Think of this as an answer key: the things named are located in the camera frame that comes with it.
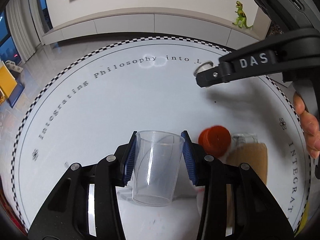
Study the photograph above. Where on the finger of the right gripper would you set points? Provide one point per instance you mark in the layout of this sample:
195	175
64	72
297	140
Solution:
260	62

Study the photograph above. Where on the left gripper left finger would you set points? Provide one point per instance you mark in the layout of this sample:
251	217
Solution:
83	204

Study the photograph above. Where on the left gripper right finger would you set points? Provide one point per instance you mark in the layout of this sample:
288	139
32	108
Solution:
257	214

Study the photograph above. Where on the silver foil snack packet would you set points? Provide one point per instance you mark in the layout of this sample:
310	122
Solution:
239	139

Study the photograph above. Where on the clear plastic cup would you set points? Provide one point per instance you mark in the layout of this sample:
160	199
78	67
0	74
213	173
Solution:
157	162

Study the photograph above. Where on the small clear bubble bag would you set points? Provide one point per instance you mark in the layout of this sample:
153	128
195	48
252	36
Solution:
203	67

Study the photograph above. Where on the person right hand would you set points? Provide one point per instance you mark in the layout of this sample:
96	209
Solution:
310	126

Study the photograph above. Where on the green toy dinosaur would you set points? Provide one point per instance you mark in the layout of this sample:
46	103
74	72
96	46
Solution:
241	20

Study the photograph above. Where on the white low cabinet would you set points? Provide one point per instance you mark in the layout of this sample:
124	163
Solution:
215	29

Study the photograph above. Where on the yellow toy slide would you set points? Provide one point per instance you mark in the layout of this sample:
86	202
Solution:
11	89

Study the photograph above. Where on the white curtain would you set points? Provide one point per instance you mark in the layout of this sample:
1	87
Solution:
17	24

